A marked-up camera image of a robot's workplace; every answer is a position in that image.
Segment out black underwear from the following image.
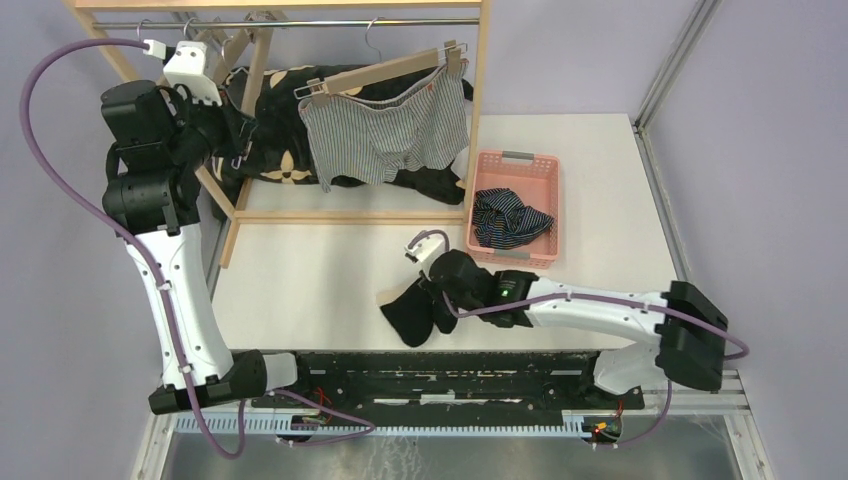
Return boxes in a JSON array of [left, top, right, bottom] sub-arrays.
[[378, 279, 458, 348]]

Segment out navy striped underwear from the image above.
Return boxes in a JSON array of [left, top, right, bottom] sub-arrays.
[[471, 188, 555, 250]]

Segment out wooden clip hanger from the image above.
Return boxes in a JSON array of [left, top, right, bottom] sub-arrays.
[[221, 13, 276, 170], [136, 18, 153, 42], [293, 17, 480, 105], [182, 17, 232, 74]]

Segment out grey striped underwear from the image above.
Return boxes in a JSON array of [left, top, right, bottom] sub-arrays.
[[298, 59, 469, 192]]

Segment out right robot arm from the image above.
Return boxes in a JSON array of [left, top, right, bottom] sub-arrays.
[[405, 250, 729, 408]]

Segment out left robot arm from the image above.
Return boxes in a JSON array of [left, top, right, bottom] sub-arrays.
[[101, 80, 315, 415]]

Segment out empty wooden clip hanger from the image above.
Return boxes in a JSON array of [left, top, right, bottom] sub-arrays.
[[136, 18, 153, 42]]

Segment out black floral blanket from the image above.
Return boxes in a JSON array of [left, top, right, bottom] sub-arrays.
[[210, 65, 465, 205]]

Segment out pink plastic basket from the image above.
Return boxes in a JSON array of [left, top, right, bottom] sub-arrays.
[[466, 150, 560, 269]]

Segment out metal hanging rod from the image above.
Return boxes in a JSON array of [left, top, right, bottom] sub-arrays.
[[92, 18, 481, 31]]

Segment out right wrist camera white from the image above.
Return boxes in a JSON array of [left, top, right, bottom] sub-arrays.
[[405, 235, 445, 264]]

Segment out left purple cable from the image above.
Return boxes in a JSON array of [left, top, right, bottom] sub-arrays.
[[19, 38, 248, 460]]

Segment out wooden clothes rack frame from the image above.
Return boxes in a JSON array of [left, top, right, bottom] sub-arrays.
[[65, 1, 491, 268]]

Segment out white cable duct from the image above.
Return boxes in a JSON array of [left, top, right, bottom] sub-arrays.
[[173, 411, 624, 439]]

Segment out aluminium corner post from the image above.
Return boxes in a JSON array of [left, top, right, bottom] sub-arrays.
[[632, 0, 722, 132]]

